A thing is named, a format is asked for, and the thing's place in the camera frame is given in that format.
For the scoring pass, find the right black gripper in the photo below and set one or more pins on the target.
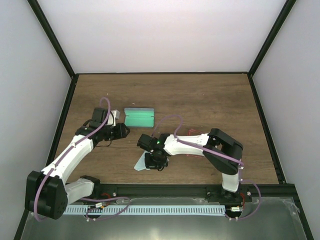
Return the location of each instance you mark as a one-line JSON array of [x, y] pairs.
[[149, 164]]

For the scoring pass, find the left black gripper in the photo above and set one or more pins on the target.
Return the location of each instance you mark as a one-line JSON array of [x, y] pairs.
[[121, 132]]

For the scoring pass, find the blue green glasses case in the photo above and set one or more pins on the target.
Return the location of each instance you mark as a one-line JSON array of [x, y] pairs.
[[139, 117]]

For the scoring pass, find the light blue cleaning cloth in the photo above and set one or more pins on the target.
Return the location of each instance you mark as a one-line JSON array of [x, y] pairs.
[[140, 165]]

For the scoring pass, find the red transparent sunglasses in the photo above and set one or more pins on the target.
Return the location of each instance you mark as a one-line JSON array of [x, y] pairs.
[[194, 132]]

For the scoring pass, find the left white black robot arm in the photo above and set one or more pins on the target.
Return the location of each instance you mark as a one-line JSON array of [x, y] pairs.
[[47, 191]]

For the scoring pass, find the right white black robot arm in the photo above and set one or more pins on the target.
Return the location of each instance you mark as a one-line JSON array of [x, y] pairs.
[[221, 150]]

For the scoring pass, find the clear plastic sheet cover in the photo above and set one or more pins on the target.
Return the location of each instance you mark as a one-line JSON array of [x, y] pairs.
[[268, 218]]

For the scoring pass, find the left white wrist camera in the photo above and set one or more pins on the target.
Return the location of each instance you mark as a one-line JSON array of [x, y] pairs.
[[114, 116]]

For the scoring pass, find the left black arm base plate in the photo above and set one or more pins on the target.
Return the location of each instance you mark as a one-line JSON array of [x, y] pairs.
[[102, 195]]

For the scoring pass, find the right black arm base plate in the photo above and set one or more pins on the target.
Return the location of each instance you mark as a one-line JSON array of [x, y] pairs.
[[230, 195]]

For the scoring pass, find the light blue slotted cable duct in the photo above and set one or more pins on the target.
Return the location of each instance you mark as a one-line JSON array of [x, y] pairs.
[[149, 210]]

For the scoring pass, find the black aluminium frame rail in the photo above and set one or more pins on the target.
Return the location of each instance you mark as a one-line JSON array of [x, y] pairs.
[[190, 190]]

